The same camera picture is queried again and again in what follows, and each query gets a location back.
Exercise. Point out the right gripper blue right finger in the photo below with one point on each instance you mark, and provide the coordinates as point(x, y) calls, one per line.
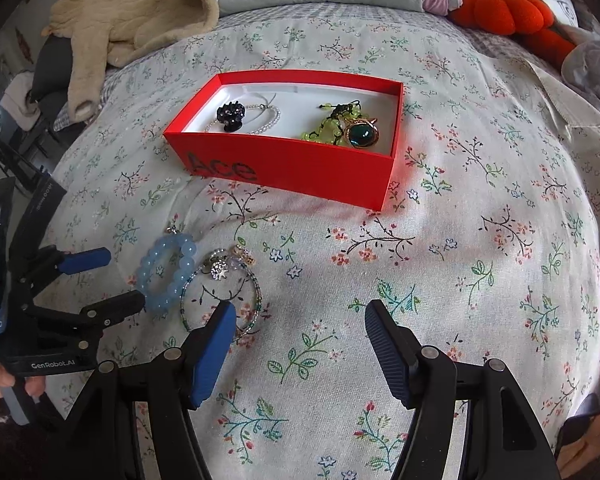
point(503, 439)

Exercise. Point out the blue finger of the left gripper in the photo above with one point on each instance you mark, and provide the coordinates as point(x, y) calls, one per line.
point(57, 262)
point(89, 322)

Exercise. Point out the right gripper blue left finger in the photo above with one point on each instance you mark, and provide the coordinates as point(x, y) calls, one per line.
point(101, 435)

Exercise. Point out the black hair claw clip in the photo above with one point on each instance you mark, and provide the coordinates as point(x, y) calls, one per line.
point(230, 116)

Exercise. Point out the silver flower charm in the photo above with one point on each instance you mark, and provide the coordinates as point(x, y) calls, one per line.
point(215, 266)

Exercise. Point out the small gold charm earring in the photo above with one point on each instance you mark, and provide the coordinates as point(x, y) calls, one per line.
point(243, 254)

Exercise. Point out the floral bed sheet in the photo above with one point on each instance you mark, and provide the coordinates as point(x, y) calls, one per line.
point(487, 244)

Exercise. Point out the beige knitted sweater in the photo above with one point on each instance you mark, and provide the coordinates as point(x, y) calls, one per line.
point(118, 32)

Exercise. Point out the red Ace box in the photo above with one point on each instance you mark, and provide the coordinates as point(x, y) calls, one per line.
point(282, 107)

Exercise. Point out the crumpled grey clothes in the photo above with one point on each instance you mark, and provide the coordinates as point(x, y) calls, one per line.
point(581, 70)

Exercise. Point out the orange pumpkin plush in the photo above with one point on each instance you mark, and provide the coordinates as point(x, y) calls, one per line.
point(530, 22)

